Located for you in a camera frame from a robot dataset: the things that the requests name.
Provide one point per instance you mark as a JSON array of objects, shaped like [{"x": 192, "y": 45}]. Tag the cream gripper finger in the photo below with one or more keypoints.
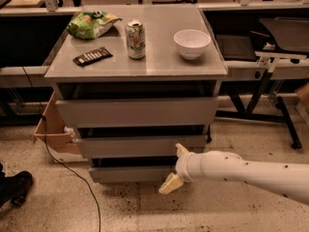
[
  {"x": 181, "y": 150},
  {"x": 172, "y": 183}
]

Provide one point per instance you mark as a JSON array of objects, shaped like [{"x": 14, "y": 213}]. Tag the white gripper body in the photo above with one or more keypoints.
[{"x": 182, "y": 167}]

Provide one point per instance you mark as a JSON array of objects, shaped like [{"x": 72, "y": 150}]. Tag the grey drawer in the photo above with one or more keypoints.
[
  {"x": 131, "y": 174},
  {"x": 130, "y": 147},
  {"x": 138, "y": 113}
]

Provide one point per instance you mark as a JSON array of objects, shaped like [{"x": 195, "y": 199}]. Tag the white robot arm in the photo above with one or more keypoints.
[{"x": 290, "y": 180}]

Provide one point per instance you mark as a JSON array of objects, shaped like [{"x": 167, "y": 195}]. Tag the grey bottom drawer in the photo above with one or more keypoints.
[{"x": 131, "y": 174}]

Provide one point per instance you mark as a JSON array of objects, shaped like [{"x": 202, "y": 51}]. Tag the grey top drawer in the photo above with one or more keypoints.
[{"x": 138, "y": 113}]

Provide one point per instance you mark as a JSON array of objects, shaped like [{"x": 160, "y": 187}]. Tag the grey drawer cabinet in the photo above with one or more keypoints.
[{"x": 161, "y": 74}]

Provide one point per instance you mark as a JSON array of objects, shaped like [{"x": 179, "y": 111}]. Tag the black metal stand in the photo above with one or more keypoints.
[{"x": 269, "y": 61}]

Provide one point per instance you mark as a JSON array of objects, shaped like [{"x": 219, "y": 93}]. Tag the white bowl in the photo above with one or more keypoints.
[{"x": 191, "y": 43}]

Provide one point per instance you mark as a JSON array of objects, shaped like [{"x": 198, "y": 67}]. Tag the dark tray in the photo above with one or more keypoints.
[{"x": 236, "y": 48}]

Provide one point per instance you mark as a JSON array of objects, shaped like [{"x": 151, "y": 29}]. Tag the dark snack bar wrapper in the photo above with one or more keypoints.
[{"x": 91, "y": 57}]

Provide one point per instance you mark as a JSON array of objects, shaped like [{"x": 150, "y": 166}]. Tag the white green soda can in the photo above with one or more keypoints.
[{"x": 135, "y": 39}]

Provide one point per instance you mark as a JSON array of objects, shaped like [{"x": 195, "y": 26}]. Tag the green chip bag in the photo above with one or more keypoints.
[{"x": 91, "y": 25}]

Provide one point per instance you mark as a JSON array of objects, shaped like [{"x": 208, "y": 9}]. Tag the black shoe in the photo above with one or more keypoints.
[{"x": 14, "y": 188}]

